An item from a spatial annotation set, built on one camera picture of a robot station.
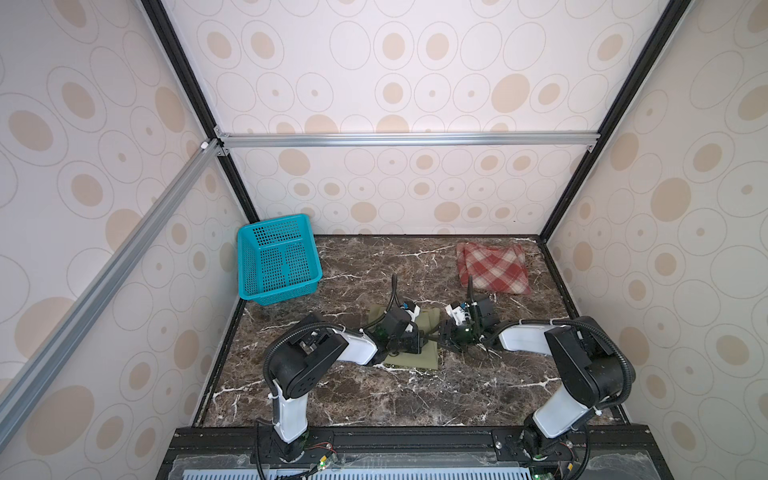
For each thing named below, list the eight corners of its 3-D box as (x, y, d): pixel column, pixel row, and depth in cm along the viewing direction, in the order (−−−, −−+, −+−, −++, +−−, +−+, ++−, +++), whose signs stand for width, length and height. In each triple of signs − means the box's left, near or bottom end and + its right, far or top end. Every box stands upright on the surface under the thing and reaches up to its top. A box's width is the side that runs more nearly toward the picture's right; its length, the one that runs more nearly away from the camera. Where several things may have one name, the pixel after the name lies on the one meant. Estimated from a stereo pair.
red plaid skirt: (462, 294, 105) (465, 286, 102) (454, 250, 118) (456, 242, 115) (532, 294, 105) (537, 287, 102) (516, 250, 118) (520, 243, 115)
